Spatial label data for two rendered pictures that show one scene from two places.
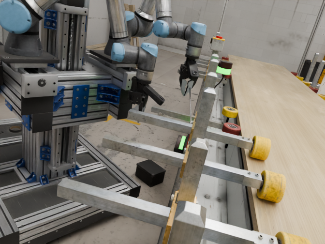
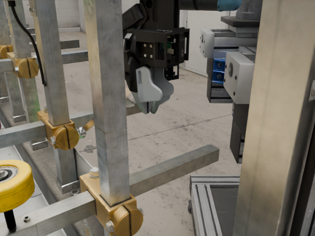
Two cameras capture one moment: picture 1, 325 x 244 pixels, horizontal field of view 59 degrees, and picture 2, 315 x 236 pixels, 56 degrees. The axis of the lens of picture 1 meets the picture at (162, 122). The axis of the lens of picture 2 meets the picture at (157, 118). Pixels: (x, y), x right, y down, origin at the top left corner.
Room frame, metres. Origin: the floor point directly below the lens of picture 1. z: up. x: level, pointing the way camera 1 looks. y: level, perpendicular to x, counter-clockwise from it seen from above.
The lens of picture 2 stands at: (1.84, -0.41, 1.13)
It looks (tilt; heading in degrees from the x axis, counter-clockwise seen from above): 23 degrees down; 138
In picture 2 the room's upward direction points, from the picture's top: straight up
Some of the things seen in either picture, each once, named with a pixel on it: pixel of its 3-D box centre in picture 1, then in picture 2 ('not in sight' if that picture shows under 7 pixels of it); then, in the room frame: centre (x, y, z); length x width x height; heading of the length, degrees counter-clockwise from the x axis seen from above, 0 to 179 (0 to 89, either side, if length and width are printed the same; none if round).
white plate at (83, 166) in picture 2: not in sight; (80, 171); (1.29, -0.15, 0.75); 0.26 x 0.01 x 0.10; 173
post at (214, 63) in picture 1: (201, 110); (56, 95); (1.26, -0.17, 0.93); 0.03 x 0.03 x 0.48; 83
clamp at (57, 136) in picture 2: not in sight; (56, 129); (1.24, -0.17, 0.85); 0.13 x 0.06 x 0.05; 173
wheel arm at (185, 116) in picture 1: (189, 118); (129, 187); (1.48, -0.14, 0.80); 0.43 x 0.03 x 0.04; 83
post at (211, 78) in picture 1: (197, 133); (26, 76); (1.01, -0.14, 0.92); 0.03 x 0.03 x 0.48; 83
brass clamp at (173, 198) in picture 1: (181, 215); not in sight; (0.49, -0.08, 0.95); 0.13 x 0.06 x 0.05; 173
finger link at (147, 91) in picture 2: (187, 86); (148, 92); (1.47, -0.09, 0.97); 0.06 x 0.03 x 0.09; 13
